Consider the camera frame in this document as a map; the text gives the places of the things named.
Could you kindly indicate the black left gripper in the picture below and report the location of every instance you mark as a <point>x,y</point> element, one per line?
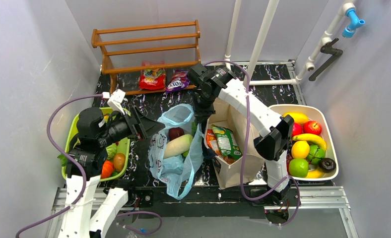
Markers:
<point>135,121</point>

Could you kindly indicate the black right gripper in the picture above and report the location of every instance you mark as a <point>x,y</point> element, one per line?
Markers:
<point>202,110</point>

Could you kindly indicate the beige canvas tote bag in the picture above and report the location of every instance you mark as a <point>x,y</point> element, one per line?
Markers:
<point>246,168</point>

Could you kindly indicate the dark red apple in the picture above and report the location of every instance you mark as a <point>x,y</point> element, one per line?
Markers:
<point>175,132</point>

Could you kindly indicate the orange snack bag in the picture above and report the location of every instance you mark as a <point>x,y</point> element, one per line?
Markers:
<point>212,142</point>

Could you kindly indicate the white radish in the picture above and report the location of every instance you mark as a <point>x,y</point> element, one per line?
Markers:
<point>178,146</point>

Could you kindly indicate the green Fox's candy bag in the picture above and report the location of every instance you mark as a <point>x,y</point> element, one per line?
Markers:
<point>228,146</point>

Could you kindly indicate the green custard apple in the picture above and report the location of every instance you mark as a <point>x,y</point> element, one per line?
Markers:
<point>315,154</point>
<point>185,154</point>

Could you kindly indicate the light blue plastic bag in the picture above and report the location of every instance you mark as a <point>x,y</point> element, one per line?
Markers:
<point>176,172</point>

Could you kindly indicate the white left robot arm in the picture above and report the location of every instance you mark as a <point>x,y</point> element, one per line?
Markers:
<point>78,221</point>

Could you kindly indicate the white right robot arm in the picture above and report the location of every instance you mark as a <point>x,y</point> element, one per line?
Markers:
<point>274,129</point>

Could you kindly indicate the purple Fox's candy bag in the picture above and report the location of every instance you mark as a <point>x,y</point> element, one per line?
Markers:
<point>178,82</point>

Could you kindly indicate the red snack bag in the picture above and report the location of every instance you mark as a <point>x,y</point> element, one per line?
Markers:
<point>152,79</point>

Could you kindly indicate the green vegetable basket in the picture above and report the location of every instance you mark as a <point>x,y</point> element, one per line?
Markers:
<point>123,146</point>

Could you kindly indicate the brown potato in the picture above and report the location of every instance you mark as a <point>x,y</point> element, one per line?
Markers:
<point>119,161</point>

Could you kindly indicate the orange bell pepper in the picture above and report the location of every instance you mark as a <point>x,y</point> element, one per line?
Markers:
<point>107,169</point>

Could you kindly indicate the wooden shelf rack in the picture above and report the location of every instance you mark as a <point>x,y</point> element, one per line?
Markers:
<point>130,49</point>

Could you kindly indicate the yellow mango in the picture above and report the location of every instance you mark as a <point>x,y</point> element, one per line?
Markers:
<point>299,118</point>

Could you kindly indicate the red peach apple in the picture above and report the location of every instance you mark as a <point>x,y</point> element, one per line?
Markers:
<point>312,127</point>

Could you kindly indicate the white fruit tray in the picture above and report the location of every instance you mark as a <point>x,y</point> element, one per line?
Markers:
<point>317,115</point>

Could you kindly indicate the yellow banana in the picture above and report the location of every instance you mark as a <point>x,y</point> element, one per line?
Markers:
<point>311,139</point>

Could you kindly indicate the dark mangosteen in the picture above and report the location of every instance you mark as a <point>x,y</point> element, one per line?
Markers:
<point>327,165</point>

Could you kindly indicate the blue pipe valve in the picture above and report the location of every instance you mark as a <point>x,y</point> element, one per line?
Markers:
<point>355,23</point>

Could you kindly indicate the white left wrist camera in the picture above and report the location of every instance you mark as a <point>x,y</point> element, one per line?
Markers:
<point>115,101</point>

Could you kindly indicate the white pvc pipe frame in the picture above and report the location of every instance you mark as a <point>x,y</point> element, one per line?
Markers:
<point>324,46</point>

